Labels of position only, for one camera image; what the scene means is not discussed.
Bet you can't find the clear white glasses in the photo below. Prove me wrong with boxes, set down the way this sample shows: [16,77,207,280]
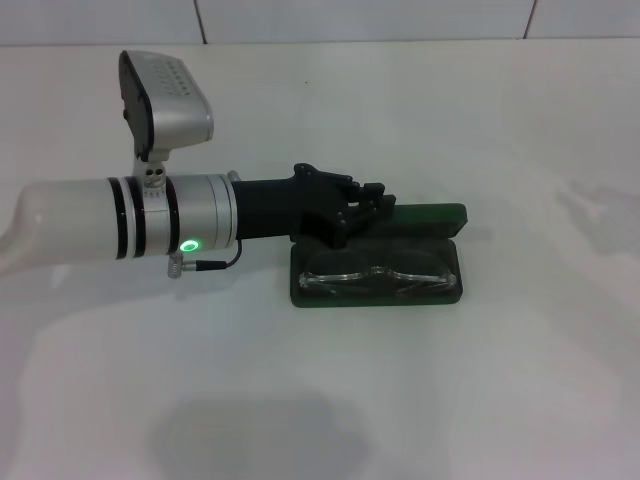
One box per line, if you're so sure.
[298,250,457,294]

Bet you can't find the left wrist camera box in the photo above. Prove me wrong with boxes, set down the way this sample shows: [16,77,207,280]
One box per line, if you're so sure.
[118,49,216,162]

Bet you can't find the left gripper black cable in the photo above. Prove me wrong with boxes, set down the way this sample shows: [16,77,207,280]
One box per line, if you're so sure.
[167,240,245,279]

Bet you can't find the green glasses case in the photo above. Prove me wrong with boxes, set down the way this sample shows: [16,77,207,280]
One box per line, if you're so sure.
[289,202,469,310]

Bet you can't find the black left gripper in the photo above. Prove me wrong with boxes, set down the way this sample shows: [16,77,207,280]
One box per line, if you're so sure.
[232,162,399,250]

